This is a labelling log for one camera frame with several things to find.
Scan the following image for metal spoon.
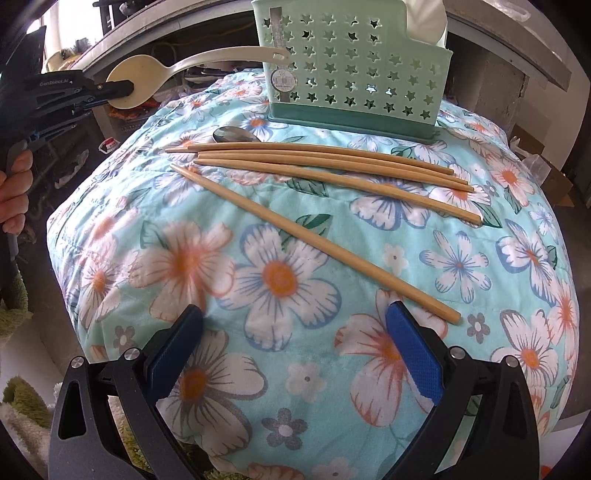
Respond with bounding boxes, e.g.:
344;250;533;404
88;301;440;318
212;126;265;145

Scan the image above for cream plastic spoon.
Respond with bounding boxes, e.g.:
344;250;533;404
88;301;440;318
105;46;291;110

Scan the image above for orange snack packets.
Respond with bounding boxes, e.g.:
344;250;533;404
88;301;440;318
108;104;158;121

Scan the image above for wooden chopstick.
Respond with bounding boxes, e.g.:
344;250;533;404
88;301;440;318
170;163;462;324
193;157;483;227
196;150;475;192
165;142;455;175

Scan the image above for cardboard box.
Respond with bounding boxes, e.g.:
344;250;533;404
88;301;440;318
508;124;575;208

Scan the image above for green star-holed utensil basket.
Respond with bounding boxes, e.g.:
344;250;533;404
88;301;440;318
252;0;454;140

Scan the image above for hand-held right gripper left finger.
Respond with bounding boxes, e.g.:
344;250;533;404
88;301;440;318
48;304;206;480

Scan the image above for person's left hand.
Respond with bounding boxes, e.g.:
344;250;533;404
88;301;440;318
0;151;34;236

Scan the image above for fluffy white and green rug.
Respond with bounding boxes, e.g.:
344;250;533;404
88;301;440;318
0;270;63;446

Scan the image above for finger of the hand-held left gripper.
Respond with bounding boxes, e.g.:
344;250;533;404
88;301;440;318
65;97;114;116
78;79;136;99

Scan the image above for floral blanket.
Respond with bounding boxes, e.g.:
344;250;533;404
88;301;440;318
46;69;580;480

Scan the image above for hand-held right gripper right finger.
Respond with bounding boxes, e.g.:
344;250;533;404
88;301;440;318
385;300;541;480

